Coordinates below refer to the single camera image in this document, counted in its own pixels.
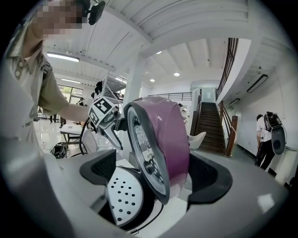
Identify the white mesh office chair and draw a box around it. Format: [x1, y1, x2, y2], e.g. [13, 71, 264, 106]
[82, 129, 98, 154]

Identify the black pendant lamp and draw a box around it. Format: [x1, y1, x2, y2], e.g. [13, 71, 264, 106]
[246, 74, 268, 93]

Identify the white side table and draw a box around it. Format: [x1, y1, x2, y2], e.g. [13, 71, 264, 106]
[60, 124, 83, 142]

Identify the tangled black cable pile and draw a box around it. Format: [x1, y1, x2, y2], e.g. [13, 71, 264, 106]
[50, 141, 70, 159]

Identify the white square table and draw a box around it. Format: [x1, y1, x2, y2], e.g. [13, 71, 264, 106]
[115, 152, 135, 168]

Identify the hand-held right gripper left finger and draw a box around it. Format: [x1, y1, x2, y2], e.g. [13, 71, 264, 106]
[43, 149, 131, 238]

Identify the white shell chair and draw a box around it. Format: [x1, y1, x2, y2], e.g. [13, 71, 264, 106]
[188, 132, 207, 149]

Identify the person's beige overshirt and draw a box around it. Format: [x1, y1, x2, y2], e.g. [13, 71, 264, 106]
[4, 23, 70, 117]

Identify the person's left forearm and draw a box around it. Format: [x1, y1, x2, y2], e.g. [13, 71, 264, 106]
[59, 103, 94, 124]

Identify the black head camera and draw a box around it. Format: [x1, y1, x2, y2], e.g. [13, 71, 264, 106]
[87, 0, 107, 26]

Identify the purple rice cooker lid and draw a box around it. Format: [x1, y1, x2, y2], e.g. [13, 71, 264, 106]
[123, 96, 190, 205]

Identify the white metal shelf rack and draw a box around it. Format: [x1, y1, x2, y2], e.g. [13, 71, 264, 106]
[92, 71, 128, 103]

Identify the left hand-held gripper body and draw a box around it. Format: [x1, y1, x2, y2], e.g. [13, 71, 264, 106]
[88, 97, 122, 137]

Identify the person's white printed t-shirt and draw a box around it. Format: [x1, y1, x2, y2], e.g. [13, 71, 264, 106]
[0, 58, 47, 154]

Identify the long ceiling tube light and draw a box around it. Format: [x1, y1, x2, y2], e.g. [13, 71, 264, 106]
[46, 52, 80, 63]

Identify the person's head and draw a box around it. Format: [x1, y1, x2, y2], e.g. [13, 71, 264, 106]
[30, 0, 91, 41]

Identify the white perforated steamer tray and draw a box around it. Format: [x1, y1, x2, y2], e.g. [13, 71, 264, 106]
[107, 166, 143, 227]

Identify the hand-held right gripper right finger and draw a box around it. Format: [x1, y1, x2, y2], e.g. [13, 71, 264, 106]
[176, 151, 289, 238]

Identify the dark wooden staircase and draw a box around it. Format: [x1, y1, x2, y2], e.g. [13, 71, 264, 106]
[190, 101, 238, 156]

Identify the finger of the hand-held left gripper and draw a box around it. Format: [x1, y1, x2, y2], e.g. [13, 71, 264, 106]
[115, 117, 128, 132]
[104, 129, 124, 151]

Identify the black balcony railing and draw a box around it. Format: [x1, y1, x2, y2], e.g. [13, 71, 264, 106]
[149, 92, 193, 101]

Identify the black stair railing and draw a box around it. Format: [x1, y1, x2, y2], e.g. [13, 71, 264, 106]
[215, 38, 239, 100]

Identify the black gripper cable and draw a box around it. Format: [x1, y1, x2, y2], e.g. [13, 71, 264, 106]
[79, 116, 91, 155]

